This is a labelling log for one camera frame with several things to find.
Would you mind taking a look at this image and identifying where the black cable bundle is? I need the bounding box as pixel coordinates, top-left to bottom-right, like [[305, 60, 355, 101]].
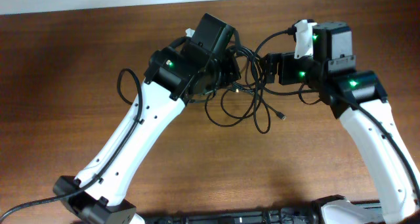
[[190, 36, 321, 135]]

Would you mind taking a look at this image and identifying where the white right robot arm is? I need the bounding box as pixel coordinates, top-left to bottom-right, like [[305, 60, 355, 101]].
[[263, 20, 419, 223]]

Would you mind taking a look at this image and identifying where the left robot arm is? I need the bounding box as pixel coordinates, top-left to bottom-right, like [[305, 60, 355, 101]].
[[53, 13, 240, 223]]

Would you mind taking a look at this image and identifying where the black left camera cable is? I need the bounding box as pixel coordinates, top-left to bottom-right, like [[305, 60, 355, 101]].
[[0, 68, 144, 224]]

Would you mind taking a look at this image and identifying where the black camera cable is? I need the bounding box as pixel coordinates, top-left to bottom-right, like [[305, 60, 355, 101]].
[[0, 68, 144, 224], [251, 28, 420, 198]]

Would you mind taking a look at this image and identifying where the black right camera cable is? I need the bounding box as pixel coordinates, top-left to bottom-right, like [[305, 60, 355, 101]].
[[251, 28, 420, 198]]

